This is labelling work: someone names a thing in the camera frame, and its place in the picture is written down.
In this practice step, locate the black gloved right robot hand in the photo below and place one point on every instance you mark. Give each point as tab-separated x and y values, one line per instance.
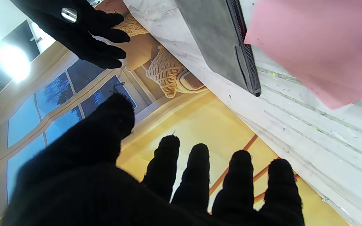
77	34

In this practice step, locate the floor lamp with wooden tripod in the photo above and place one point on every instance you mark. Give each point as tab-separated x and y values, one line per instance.
228	171

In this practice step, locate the knitted cushion beside armrest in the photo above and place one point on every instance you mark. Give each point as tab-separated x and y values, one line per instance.
165	72

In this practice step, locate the beige cushioned armrest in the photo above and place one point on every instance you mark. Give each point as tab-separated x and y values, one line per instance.
190	82

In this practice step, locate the tan sofa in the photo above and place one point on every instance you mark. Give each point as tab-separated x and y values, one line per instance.
138	51

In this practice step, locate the knitted cushion on sofa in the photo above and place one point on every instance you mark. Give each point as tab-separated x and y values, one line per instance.
132	26

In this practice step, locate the white framed window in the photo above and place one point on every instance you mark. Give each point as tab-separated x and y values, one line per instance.
27	119

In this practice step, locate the pink paper document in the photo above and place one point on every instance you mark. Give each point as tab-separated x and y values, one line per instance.
319	47

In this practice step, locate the bright ceiling light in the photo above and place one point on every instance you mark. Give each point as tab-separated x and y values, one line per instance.
13	62

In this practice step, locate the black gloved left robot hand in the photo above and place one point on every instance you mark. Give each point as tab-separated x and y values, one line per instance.
74	188

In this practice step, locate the grey felt storage pouch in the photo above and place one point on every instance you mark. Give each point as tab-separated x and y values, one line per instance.
212	34

